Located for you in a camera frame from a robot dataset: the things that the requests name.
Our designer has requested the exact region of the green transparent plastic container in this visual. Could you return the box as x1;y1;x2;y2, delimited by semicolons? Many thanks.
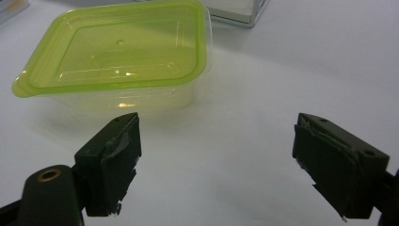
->
11;0;209;99

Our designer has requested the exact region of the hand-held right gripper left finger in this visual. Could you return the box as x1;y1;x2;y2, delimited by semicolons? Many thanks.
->
73;112;142;218

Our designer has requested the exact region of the clear plastic container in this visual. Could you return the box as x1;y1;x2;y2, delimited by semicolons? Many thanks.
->
46;6;215;118

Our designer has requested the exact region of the silver metal box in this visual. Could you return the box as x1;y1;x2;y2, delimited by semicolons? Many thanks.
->
200;0;271;29

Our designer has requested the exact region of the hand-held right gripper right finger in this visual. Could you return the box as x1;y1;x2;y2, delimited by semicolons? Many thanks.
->
292;112;391;220

